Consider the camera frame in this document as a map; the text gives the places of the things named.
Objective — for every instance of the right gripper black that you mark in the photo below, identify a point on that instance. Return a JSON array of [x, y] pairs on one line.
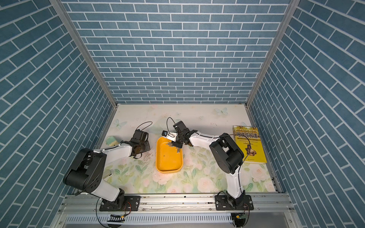
[[177, 145]]

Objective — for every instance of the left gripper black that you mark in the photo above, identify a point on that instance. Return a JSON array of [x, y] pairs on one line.
[[147, 146]]

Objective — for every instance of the pile of metal screws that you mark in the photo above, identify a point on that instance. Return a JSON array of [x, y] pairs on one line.
[[171, 144]]

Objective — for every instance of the yellow plastic storage box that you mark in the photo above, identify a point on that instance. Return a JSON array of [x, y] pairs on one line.
[[167, 159]]

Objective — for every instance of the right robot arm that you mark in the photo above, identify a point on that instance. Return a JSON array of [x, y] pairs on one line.
[[226, 152]]

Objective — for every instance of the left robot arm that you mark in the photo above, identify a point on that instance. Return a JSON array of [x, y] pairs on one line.
[[86, 171]]

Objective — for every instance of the small green white box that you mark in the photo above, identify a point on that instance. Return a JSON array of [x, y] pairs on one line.
[[112, 141]]

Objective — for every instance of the floral table mat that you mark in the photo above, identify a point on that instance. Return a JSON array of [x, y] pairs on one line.
[[200, 172]]

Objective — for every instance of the yellow book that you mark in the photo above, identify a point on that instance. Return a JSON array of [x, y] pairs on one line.
[[249, 141]]

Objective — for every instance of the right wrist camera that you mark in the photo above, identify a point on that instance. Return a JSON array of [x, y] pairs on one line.
[[169, 136]]

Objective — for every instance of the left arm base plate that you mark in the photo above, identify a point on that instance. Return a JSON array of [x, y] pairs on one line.
[[127, 204]]

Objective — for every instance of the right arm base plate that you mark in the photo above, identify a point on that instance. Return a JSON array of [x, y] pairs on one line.
[[226, 203]]

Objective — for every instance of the white slotted cable duct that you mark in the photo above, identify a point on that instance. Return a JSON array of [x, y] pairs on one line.
[[150, 219]]

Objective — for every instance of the aluminium mounting rail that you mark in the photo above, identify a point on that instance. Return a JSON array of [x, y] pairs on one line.
[[180, 203]]

